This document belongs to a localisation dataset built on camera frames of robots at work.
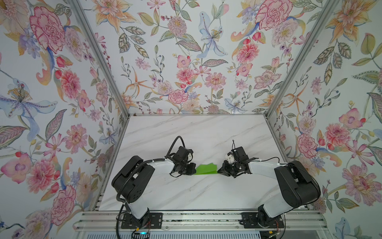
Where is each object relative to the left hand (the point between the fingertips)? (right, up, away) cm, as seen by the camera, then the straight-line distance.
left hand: (197, 172), depth 89 cm
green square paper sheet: (+8, +2, +2) cm, 8 cm away
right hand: (+12, 0, +2) cm, 13 cm away
